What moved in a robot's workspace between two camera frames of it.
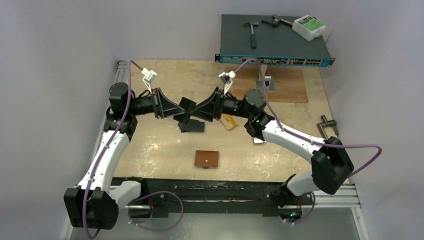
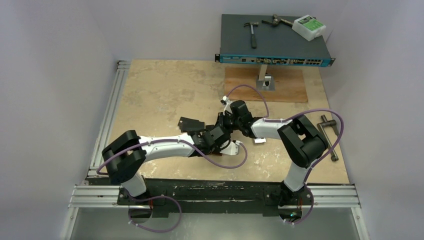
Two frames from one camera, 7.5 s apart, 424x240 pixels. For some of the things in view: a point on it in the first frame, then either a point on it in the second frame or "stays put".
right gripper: (218, 104) → (222, 124)
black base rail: (168, 195) stays put
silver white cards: (257, 140) stays put
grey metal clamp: (325, 123) stays put
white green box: (308, 27) stays put
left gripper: (163, 107) → (217, 149)
